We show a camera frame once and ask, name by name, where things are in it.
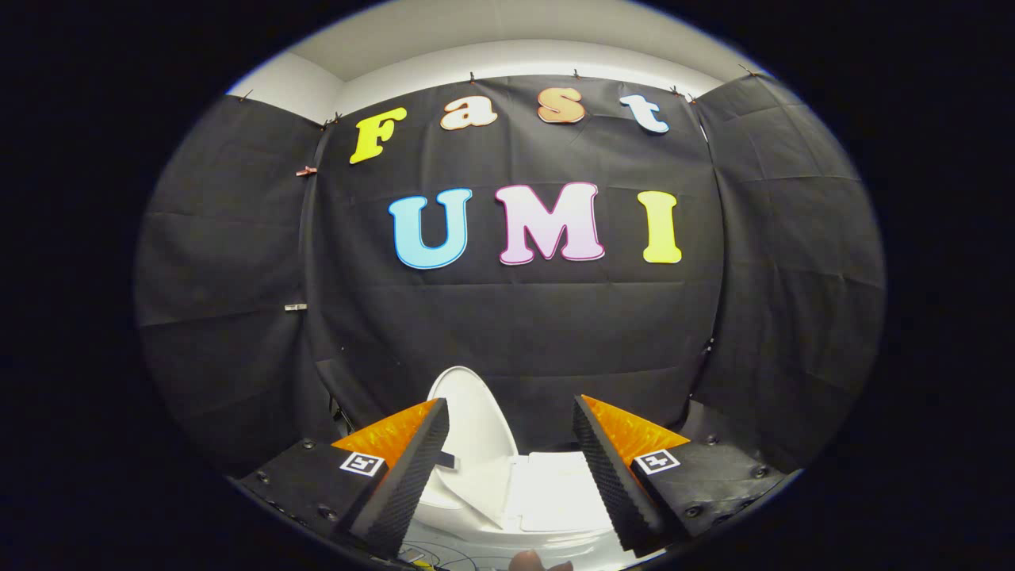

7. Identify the white toilet body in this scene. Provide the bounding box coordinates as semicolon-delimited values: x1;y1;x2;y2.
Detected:
400;448;635;568

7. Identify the thin black cable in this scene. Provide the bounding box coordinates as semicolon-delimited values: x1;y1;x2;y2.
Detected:
399;539;481;571

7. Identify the black backdrop cloth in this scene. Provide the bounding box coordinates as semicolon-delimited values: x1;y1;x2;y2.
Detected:
135;74;887;477

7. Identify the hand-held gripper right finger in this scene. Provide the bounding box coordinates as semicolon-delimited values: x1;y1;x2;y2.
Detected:
573;394;795;556

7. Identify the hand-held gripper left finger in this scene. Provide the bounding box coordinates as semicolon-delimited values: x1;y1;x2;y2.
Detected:
238;398;450;559

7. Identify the white toilet lid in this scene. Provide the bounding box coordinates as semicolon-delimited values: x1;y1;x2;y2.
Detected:
428;366;520;485

